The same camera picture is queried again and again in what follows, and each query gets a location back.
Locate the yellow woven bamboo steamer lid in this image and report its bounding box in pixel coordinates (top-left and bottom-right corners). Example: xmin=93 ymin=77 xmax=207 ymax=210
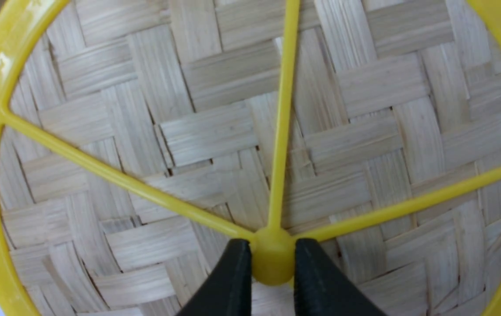
xmin=0 ymin=0 xmax=501 ymax=316

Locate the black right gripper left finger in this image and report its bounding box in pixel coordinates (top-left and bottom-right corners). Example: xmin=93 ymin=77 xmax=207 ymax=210
xmin=178 ymin=239 xmax=252 ymax=316

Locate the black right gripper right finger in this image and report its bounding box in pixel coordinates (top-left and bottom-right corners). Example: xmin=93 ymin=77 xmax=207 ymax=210
xmin=294 ymin=238 xmax=385 ymax=316

